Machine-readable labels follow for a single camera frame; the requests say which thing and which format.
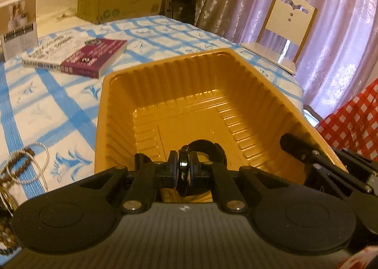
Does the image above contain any orange plastic tray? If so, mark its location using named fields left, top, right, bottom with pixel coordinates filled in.
left=94, top=48, right=349, bottom=203

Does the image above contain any white product box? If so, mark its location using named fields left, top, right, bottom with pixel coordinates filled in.
left=0, top=0, right=38, bottom=61

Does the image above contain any white wooden chair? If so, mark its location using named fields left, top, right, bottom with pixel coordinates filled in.
left=240, top=0, right=318, bottom=76

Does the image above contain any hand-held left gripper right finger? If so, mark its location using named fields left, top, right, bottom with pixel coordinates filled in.
left=190, top=151, right=299, bottom=213

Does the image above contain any red checked cloth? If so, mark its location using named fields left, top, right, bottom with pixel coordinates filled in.
left=314, top=78, right=378, bottom=269

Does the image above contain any brown wooden bead bracelet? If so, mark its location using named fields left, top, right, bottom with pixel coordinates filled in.
left=0, top=146, right=36, bottom=187

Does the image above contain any black round watch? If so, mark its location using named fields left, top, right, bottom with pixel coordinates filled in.
left=176, top=139, right=228, bottom=198

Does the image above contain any white pearl bracelet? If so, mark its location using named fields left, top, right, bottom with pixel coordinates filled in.
left=6, top=141, right=51, bottom=193

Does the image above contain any maroon book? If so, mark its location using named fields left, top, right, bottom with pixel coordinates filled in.
left=60, top=38, right=128, bottom=78

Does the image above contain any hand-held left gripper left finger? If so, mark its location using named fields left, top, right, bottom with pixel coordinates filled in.
left=67, top=151, right=179, bottom=213

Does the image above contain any blue checked tablecloth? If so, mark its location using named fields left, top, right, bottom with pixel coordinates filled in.
left=0, top=15, right=305, bottom=199

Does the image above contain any pink patterned curtain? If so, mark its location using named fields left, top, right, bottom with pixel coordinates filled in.
left=195, top=0, right=378, bottom=122

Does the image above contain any long dark bead string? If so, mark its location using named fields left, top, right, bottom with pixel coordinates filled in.
left=0, top=174, right=19, bottom=258

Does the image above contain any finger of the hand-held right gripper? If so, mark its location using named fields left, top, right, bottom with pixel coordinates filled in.
left=280, top=134, right=343, bottom=169
left=304, top=162, right=373, bottom=198

